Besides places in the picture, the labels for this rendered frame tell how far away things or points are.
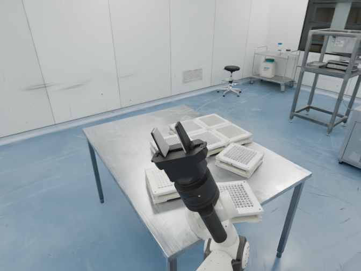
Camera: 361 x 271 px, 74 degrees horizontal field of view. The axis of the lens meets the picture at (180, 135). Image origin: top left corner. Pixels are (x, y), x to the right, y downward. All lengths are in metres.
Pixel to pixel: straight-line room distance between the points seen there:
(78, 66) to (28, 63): 0.68
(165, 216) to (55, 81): 3.38
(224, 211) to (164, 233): 0.69
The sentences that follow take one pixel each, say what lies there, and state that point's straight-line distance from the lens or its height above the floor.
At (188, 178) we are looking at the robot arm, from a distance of 0.52.
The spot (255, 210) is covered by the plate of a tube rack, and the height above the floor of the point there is 0.93.
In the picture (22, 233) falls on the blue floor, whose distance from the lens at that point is 2.76.
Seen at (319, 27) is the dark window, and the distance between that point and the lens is 6.66.
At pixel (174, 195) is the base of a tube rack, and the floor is 0.88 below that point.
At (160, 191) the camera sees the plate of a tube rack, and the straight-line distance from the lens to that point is 1.35.
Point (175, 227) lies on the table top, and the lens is 1.27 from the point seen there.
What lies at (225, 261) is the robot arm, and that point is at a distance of 0.79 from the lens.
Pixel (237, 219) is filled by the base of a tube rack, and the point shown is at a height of 0.88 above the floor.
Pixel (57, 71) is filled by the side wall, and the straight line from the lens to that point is 4.30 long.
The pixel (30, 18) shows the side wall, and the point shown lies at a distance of 4.18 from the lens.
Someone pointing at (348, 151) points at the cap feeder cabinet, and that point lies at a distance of 3.66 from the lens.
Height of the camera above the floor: 1.81
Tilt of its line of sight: 28 degrees down
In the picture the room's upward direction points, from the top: straight up
